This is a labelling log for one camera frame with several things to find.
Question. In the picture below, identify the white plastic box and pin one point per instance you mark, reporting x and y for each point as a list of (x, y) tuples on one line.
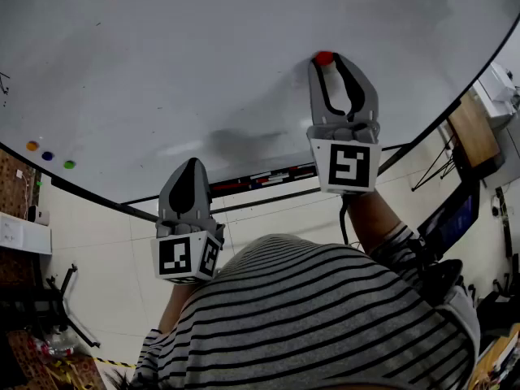
[(497, 92)]

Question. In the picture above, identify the green round magnet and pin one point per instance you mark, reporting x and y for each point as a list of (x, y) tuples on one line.
[(69, 164)]

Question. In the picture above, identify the brown pegboard panel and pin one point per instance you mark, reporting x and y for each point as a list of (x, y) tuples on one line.
[(14, 185)]

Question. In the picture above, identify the white cabinet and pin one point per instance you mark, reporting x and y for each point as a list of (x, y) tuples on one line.
[(24, 234)]

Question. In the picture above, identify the yellow black striped tape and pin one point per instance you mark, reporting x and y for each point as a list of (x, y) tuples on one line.
[(115, 362)]

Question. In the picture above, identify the small white device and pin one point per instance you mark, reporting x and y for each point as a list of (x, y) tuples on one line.
[(40, 216)]

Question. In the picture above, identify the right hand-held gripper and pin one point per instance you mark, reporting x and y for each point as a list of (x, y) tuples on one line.
[(349, 165)]

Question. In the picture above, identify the black whiteboard stand frame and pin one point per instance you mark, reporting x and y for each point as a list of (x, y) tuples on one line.
[(260, 204)]

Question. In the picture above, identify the stack of books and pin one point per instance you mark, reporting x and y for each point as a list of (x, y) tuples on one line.
[(501, 360)]

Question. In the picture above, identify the grey black striped shirt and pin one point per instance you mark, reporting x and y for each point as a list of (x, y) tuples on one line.
[(308, 319)]

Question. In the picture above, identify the large white whiteboard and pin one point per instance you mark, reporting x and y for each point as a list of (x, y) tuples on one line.
[(183, 63)]

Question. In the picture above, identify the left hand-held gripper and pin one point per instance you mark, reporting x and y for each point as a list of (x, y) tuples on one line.
[(178, 254)]

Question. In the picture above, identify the blue round magnet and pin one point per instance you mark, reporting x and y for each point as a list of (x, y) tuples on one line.
[(47, 156)]

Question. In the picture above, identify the orange round magnet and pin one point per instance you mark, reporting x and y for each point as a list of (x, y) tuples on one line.
[(32, 146)]

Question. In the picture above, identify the person's right forearm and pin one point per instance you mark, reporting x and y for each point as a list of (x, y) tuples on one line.
[(371, 222)]

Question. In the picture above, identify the black tripod stand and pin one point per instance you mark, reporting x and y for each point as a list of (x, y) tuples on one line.
[(436, 169)]

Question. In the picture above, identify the black metal stand legs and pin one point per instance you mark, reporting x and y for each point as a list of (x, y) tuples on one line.
[(65, 303)]

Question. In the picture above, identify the whiteboard marker tray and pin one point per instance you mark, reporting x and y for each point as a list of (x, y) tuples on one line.
[(264, 179)]

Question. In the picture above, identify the black computer monitor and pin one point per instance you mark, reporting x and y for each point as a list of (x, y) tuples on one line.
[(455, 217)]

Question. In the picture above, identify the person's left forearm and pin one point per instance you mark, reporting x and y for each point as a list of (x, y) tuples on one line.
[(174, 307)]

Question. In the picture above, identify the brown wooden board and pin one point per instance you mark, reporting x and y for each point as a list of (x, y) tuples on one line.
[(473, 130)]

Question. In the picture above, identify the red round magnet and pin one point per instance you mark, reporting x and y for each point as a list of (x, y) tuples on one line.
[(323, 58)]

